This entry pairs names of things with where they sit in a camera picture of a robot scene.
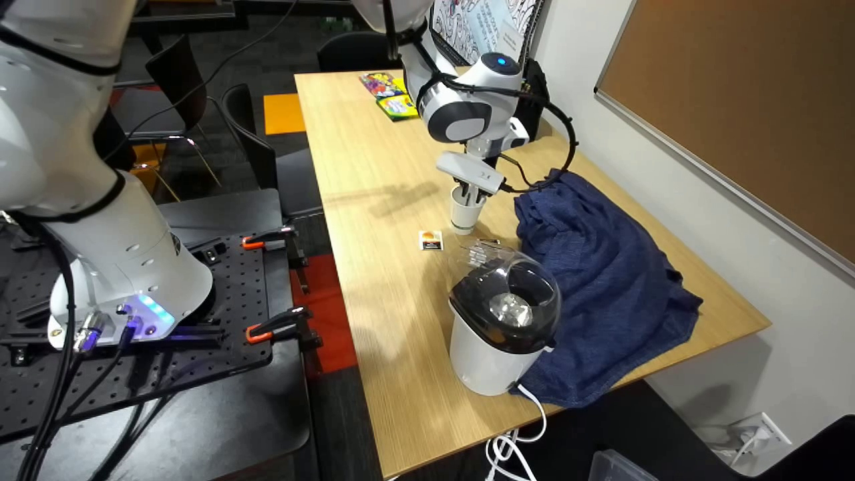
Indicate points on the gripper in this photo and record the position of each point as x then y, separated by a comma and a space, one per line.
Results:
489, 161

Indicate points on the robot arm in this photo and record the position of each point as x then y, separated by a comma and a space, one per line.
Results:
100, 254

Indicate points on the white paper cup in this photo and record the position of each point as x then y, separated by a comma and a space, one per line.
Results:
465, 217

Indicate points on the small white orange packet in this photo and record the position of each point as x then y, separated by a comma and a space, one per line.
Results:
431, 240

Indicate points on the yellow green crayon box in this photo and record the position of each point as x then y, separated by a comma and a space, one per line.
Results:
399, 107

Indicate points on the colourful crayon box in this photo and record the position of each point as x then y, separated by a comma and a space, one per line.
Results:
382, 84

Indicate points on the dark blue cloth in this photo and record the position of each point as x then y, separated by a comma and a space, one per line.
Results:
601, 287

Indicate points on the white popcorn maker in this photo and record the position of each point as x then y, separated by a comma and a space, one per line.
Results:
487, 354

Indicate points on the black white patterned poster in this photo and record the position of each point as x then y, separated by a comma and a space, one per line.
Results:
481, 23

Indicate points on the orange black clamp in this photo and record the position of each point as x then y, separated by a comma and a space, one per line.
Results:
270, 237
277, 324

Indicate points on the brown cork board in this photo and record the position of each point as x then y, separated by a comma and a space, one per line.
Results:
748, 100

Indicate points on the clear plastic bin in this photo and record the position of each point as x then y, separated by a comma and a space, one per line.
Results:
618, 467

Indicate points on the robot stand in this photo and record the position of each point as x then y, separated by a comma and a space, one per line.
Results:
220, 387

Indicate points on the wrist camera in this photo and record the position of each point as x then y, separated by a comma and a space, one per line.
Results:
469, 171

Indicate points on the white wall socket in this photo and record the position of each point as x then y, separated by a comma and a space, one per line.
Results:
761, 434

